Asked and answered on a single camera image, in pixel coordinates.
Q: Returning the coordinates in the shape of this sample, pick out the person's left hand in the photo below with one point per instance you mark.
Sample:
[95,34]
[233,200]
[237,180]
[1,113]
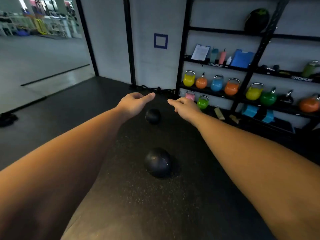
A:
[131,104]

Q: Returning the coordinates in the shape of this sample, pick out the person's right hand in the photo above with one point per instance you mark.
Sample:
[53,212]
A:
[188,109]

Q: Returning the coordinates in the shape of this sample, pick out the person's right thumb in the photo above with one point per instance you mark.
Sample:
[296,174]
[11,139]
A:
[173,102]

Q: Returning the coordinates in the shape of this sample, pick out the person's left thumb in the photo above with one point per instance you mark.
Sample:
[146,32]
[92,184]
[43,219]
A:
[148,97]

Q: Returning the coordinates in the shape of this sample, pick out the person's left forearm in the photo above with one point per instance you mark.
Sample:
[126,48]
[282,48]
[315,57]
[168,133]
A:
[62,167]

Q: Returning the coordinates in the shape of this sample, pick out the person's right forearm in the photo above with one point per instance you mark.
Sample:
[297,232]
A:
[255,167]

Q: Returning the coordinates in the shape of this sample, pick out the pink kettlebell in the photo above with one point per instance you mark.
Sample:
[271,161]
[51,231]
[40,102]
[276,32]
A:
[190,95]

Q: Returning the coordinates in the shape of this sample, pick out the small black medicine ball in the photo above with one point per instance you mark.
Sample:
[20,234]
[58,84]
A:
[153,116]

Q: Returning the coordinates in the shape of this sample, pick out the yellow kettlebell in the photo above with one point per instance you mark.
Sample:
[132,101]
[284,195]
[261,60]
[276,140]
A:
[189,79]
[254,92]

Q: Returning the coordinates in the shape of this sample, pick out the green kettlebell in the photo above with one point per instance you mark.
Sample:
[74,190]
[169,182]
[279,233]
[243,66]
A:
[268,98]
[202,102]

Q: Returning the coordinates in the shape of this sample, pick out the small orange kettlebell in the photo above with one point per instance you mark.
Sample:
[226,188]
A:
[201,82]

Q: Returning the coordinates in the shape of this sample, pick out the blue kettlebell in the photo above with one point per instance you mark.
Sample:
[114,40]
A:
[217,84]

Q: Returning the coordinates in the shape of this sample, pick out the wooden block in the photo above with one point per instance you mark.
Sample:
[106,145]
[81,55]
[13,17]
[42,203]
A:
[234,119]
[219,113]

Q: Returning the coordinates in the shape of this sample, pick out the blue tape square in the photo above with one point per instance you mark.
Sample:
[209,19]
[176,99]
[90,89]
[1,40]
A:
[155,41]

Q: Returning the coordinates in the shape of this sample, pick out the clipboard with white paper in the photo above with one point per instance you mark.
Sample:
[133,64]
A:
[200,52]

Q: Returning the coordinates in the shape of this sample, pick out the teal drink bottle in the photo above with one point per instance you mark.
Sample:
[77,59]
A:
[214,55]

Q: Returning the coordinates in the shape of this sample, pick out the large black medicine ball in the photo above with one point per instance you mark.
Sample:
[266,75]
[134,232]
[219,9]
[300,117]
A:
[158,162]

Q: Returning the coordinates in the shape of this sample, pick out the pink drink bottle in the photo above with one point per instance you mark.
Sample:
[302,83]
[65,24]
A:
[222,57]

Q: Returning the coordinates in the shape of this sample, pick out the small white bottle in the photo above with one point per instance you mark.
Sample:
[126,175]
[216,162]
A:
[228,61]

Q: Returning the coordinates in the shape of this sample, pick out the blue foam block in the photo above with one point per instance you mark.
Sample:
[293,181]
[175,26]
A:
[250,111]
[268,116]

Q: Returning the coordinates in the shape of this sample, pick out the blue plastic folder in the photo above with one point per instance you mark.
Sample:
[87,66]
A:
[241,58]

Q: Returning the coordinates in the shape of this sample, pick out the black metal shelf rack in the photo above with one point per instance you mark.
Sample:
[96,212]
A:
[255,69]

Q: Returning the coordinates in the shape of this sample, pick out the black dumbbell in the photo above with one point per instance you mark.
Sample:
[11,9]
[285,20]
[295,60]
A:
[270,68]

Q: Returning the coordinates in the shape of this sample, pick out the black kettlebell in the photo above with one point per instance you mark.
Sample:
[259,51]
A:
[286,98]

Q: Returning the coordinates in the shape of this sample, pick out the white storage shelves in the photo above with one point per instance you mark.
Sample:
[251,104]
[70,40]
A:
[58,26]

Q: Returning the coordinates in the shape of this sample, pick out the black and green medicine ball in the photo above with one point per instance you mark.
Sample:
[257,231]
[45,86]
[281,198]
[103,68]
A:
[257,20]

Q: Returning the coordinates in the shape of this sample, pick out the green drink bottle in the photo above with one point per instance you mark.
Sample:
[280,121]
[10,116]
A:
[309,69]

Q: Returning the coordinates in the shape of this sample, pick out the black upright post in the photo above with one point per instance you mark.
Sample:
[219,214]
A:
[129,42]

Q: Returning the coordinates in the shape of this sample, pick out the black mirror frame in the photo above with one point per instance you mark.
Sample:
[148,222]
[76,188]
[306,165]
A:
[87,37]

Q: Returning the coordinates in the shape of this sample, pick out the yellow frame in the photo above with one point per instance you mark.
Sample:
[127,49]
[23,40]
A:
[40,26]

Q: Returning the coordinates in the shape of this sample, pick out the black floor bracket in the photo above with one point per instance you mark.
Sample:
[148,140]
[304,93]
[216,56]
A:
[7,119]

